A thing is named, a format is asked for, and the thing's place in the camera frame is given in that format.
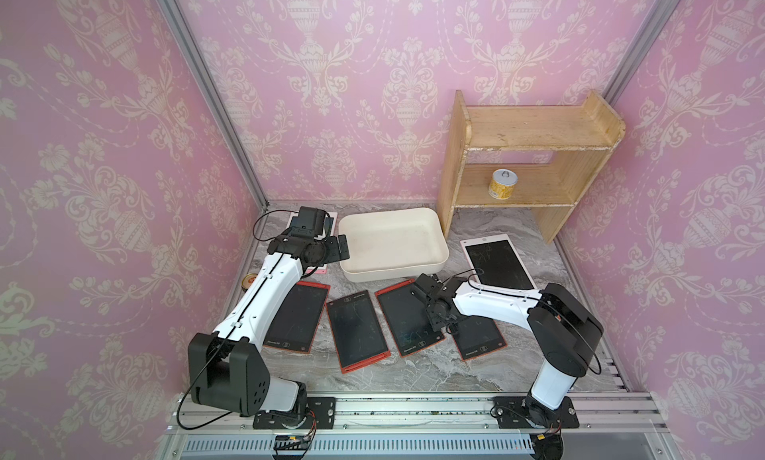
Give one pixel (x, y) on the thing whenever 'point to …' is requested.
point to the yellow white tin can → (502, 184)
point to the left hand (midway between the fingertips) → (334, 251)
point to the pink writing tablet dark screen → (495, 262)
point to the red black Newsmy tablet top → (296, 323)
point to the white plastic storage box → (394, 245)
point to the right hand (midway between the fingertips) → (446, 316)
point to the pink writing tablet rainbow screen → (330, 226)
